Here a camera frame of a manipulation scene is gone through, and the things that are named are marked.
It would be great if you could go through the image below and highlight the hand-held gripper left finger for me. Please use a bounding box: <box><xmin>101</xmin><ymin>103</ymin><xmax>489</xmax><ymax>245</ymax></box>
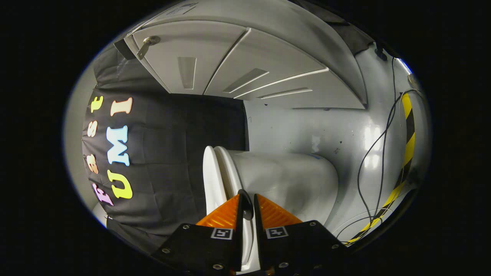
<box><xmin>152</xmin><ymin>194</ymin><xmax>244</xmax><ymax>274</ymax></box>

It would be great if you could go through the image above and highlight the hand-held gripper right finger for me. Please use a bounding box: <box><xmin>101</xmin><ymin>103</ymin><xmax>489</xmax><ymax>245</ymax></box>
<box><xmin>253</xmin><ymin>194</ymin><xmax>348</xmax><ymax>276</ymax></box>

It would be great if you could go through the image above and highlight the dark round lid lifter tab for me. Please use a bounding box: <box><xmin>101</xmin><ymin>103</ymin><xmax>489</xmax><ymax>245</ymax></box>
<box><xmin>239</xmin><ymin>189</ymin><xmax>254</xmax><ymax>221</ymax></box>

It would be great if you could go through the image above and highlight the white toilet lid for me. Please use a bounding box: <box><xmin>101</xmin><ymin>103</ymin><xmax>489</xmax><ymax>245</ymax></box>
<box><xmin>203</xmin><ymin>146</ymin><xmax>261</xmax><ymax>273</ymax></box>

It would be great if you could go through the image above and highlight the white ceramic toilet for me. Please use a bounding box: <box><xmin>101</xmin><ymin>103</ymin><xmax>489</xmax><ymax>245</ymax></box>
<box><xmin>229</xmin><ymin>149</ymin><xmax>340</xmax><ymax>227</ymax></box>

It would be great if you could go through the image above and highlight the black backdrop cloth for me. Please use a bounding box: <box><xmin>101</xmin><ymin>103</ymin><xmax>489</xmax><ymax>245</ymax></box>
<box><xmin>82</xmin><ymin>0</ymin><xmax>374</xmax><ymax>253</ymax></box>

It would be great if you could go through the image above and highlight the yellow black hazard tape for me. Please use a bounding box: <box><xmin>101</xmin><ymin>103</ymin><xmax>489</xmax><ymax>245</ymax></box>
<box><xmin>343</xmin><ymin>92</ymin><xmax>417</xmax><ymax>246</ymax></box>

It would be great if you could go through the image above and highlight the white cabinet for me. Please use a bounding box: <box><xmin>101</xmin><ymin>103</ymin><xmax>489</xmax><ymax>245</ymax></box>
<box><xmin>115</xmin><ymin>0</ymin><xmax>369</xmax><ymax>110</ymax></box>

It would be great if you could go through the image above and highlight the thin black cable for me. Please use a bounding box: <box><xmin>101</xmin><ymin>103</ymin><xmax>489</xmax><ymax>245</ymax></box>
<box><xmin>357</xmin><ymin>89</ymin><xmax>422</xmax><ymax>227</ymax></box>
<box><xmin>374</xmin><ymin>57</ymin><xmax>397</xmax><ymax>215</ymax></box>

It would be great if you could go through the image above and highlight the metal cabinet door handle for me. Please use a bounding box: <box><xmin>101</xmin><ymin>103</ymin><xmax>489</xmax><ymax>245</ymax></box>
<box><xmin>137</xmin><ymin>36</ymin><xmax>161</xmax><ymax>60</ymax></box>

